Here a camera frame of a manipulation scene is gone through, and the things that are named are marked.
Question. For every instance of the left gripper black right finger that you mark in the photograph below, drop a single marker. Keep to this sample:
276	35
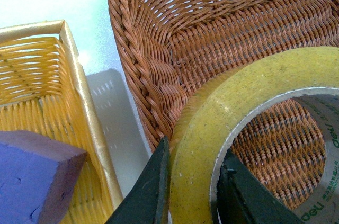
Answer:
241	198

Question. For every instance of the yellow woven basket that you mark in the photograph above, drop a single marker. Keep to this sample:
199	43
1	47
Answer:
44	90

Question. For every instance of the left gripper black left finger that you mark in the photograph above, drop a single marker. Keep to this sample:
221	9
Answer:
148	200

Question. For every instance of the brown wicker basket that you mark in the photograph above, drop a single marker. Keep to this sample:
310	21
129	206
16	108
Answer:
170	48

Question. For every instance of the purple foam cube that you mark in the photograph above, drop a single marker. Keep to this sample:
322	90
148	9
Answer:
38	176

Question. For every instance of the yellow tape roll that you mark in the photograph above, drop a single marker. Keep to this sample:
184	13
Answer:
196	160

